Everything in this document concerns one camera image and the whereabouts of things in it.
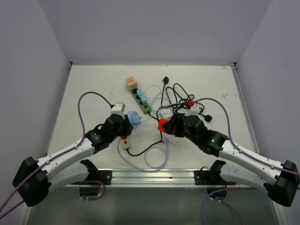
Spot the blue round socket base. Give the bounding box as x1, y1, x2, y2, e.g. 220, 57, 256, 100
127, 111, 142, 125

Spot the beige red power strip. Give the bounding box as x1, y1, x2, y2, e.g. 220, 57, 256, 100
120, 136, 132, 150

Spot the red cube socket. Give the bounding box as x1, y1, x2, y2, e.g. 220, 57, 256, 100
157, 118, 169, 133

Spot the white charger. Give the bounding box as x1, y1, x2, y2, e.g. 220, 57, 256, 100
159, 108, 173, 119

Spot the green power strip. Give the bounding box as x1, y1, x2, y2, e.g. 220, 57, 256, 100
130, 89, 151, 114

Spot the orange cube adapter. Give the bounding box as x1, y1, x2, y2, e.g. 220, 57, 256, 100
125, 76, 138, 91

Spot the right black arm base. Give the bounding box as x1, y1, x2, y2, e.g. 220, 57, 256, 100
194, 166, 236, 186

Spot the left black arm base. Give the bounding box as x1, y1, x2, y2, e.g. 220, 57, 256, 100
79, 170, 113, 186

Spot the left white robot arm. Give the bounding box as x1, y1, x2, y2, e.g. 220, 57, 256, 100
12, 114, 133, 207

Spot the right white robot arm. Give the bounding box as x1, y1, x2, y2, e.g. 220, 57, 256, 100
158, 113, 300, 207

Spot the black square plug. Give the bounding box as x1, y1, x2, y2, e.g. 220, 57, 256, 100
204, 115, 212, 122

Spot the black three-pin plug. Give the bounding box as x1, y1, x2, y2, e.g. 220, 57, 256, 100
162, 76, 169, 84

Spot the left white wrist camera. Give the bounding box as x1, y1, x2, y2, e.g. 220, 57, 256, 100
110, 102, 126, 119

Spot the black power cable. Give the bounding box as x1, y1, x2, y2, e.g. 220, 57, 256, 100
126, 83, 214, 157

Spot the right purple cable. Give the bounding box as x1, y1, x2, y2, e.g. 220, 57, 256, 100
193, 97, 300, 225

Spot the purple cable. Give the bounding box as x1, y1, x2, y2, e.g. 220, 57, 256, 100
193, 97, 300, 225
0, 91, 115, 221

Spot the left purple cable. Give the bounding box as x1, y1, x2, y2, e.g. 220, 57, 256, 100
0, 91, 115, 221

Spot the aluminium front rail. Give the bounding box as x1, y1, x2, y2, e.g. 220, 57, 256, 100
30, 167, 278, 188

